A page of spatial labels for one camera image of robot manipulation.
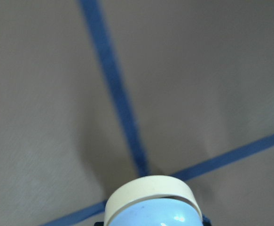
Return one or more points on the blue cream call bell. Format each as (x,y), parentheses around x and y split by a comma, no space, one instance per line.
(153,201)

